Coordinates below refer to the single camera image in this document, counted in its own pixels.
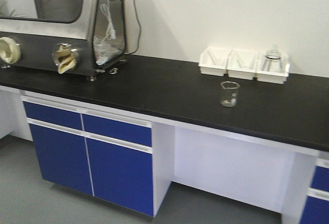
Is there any grey power cable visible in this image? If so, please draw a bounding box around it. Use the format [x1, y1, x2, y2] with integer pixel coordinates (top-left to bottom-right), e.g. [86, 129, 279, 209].
[125, 0, 142, 55]

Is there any white storage bin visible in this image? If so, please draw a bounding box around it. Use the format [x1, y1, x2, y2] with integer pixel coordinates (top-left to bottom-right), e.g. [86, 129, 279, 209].
[198, 47, 233, 77]
[256, 53, 290, 84]
[227, 49, 261, 80]

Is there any clear glass flask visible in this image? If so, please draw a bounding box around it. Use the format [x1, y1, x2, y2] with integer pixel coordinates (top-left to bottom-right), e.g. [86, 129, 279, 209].
[265, 44, 281, 61]

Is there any blue drawer front left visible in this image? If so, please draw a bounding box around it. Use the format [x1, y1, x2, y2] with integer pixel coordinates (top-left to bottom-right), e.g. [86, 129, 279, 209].
[23, 101, 83, 130]

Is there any cream glove port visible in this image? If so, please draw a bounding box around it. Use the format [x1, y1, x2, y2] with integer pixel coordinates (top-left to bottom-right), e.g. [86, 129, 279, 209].
[1, 37, 21, 64]
[52, 43, 79, 74]

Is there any white storage bin left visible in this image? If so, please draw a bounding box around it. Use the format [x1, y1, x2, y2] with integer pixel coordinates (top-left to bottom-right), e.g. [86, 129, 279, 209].
[198, 47, 233, 77]

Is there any blue drawer front right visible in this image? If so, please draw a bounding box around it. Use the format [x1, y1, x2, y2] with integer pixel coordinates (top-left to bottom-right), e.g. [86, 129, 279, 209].
[82, 114, 152, 147]

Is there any black wire tripod stand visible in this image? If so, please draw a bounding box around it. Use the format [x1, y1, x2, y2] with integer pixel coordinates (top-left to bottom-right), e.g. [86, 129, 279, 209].
[262, 56, 283, 71]

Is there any cream glove port left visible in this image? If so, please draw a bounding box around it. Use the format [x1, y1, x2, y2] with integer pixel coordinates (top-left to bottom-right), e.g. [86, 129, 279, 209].
[1, 37, 21, 64]

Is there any white storage bin right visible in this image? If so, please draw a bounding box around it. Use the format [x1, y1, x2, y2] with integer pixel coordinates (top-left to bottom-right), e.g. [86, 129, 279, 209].
[256, 53, 290, 84]

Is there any blue cabinet door left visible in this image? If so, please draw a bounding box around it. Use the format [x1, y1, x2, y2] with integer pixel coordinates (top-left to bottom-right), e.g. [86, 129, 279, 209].
[30, 124, 93, 195]

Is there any blue cabinet door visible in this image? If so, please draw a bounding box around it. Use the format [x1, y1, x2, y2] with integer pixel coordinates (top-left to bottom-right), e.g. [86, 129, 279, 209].
[86, 138, 154, 216]
[30, 124, 93, 195]

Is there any blue cabinet door right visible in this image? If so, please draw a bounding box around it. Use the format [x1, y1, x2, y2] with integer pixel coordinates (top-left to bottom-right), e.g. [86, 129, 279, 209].
[86, 138, 154, 216]

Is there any stainless steel glove box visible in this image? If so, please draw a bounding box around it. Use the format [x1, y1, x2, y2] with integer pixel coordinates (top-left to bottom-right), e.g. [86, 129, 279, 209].
[1, 0, 126, 79]

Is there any blue cabinet far right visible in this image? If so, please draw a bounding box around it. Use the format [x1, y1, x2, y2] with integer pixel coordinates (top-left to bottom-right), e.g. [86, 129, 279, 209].
[299, 157, 329, 224]

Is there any white storage bin middle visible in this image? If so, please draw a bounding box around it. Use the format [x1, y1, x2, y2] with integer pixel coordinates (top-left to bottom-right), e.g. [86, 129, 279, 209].
[227, 49, 261, 80]

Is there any cream glove port right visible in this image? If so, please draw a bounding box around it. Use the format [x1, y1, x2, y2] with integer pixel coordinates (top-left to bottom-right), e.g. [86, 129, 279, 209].
[52, 43, 79, 74]

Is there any blue drawer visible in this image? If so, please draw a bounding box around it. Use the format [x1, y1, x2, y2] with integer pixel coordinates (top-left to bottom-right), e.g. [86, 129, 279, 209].
[82, 114, 152, 147]
[23, 101, 83, 130]

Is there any small clear glass beaker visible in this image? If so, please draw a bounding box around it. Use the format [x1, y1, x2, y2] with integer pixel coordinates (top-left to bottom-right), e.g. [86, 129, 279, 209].
[220, 81, 240, 107]

